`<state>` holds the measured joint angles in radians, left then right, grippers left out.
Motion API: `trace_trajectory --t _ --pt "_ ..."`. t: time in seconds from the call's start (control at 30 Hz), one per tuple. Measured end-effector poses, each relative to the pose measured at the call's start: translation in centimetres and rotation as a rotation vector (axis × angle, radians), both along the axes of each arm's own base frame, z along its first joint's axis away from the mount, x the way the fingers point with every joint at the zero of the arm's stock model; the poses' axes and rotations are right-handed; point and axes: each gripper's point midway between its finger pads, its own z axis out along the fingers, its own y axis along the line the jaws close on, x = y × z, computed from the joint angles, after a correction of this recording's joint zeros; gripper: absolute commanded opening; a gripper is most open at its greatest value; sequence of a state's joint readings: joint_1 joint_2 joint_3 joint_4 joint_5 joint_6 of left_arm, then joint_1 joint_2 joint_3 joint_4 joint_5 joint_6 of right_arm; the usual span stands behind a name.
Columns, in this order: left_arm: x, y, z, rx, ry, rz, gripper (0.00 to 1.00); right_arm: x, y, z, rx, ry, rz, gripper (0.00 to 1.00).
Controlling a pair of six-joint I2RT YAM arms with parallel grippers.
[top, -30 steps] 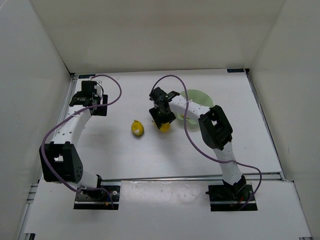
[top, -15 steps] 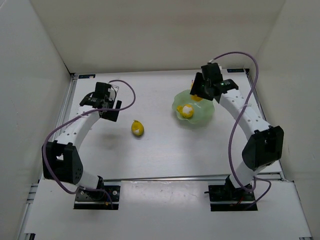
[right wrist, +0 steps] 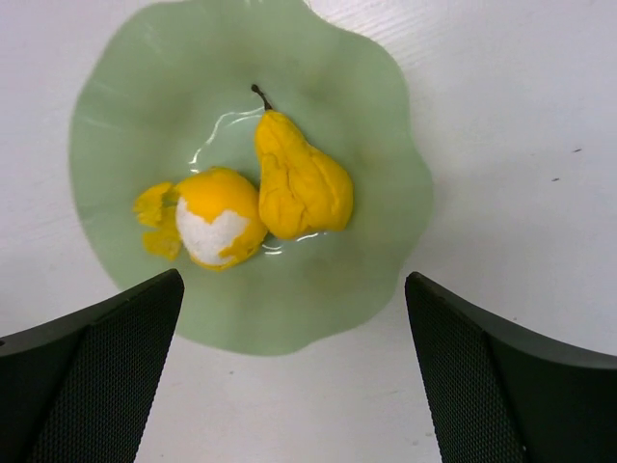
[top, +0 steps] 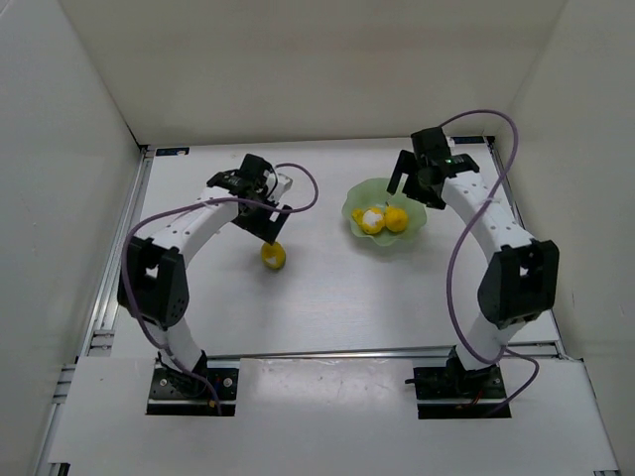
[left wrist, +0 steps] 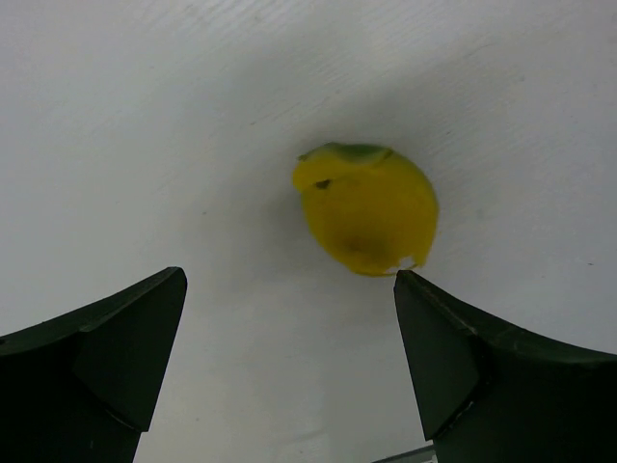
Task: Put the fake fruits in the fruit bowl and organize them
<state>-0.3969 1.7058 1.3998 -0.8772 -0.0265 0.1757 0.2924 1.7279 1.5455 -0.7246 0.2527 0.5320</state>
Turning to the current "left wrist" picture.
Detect yellow fake lemon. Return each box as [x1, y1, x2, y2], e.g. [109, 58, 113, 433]
[292, 142, 440, 277]

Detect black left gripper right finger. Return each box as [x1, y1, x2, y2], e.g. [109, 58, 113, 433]
[393, 271, 616, 462]

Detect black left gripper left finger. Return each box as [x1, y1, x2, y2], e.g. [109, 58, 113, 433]
[1, 267, 187, 462]

